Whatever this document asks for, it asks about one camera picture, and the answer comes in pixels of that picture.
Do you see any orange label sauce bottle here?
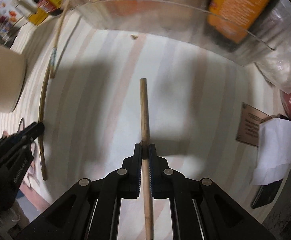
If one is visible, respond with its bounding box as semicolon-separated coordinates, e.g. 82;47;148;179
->
207;0;271;44

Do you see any beige ribbed utensil holder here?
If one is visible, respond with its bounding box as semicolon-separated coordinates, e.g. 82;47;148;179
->
0;45;26;113

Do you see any black phone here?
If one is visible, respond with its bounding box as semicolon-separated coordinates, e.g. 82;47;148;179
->
250;179;283;209

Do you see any tan wooden chopstick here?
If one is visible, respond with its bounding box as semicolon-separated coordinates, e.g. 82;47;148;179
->
140;78;154;239

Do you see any white folded paper towel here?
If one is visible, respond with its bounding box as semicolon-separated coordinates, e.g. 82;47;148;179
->
252;118;291;186

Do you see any clear acrylic condiment organizer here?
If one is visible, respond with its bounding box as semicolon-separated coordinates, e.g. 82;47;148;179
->
70;0;274;66

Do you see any brown printed mat label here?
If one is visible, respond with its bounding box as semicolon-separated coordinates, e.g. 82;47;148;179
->
236;102;272;147

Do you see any clear plastic bag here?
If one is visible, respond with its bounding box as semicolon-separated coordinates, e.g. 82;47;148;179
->
256;0;291;94

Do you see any light bamboo chopstick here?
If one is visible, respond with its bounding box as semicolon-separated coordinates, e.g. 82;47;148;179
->
38;63;52;181

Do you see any striped cat print mat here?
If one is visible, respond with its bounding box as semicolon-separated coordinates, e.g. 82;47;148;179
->
0;10;286;240

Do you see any patterned wooden chopstick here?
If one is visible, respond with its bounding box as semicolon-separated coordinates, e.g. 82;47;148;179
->
49;0;70;79

